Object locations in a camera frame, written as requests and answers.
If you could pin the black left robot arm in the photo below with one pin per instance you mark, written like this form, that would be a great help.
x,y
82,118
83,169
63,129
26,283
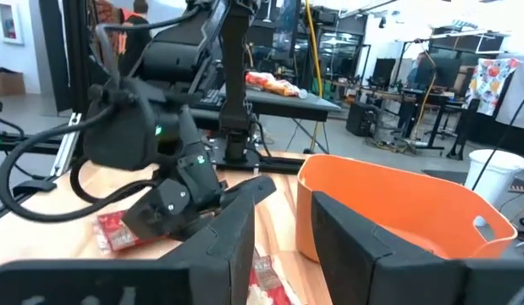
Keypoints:
x,y
117,127

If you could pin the orange snack bags pile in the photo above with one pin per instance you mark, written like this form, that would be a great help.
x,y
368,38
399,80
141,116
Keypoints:
x,y
272,84

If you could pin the white framed wall picture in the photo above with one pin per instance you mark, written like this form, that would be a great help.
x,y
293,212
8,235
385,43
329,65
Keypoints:
x,y
9,23

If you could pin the silver aluminium rail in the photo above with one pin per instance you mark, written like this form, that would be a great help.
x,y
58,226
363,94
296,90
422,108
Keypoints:
x,y
67,144

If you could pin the orange plastic basket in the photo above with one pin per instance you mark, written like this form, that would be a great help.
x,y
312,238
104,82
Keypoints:
x,y
393,203

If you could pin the red popcorn bag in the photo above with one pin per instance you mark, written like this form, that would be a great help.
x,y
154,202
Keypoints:
x,y
113,233
266,279

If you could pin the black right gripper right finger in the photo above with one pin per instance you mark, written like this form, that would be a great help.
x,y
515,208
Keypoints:
x,y
350,254

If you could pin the black computer tower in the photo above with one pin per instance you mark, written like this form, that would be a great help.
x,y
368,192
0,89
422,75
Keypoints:
x,y
361,118

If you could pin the black desk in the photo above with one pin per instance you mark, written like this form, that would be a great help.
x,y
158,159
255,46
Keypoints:
x,y
278,106

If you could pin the colourful fruit print cloth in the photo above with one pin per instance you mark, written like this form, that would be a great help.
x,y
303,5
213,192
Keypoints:
x,y
490,84

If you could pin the brown cardboard box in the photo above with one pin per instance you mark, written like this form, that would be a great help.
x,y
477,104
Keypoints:
x,y
7,82

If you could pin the black keyboard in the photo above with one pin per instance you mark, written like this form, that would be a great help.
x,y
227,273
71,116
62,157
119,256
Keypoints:
x,y
211,99

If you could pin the white plastic cup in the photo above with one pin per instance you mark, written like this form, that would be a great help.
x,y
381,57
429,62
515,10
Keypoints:
x,y
494,173

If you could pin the person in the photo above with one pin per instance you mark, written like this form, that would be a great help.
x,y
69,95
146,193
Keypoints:
x,y
134,38

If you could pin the black monitor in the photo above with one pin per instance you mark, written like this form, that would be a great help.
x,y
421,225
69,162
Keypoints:
x,y
439,70

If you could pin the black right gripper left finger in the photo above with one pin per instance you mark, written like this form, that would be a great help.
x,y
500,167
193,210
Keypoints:
x,y
227,237

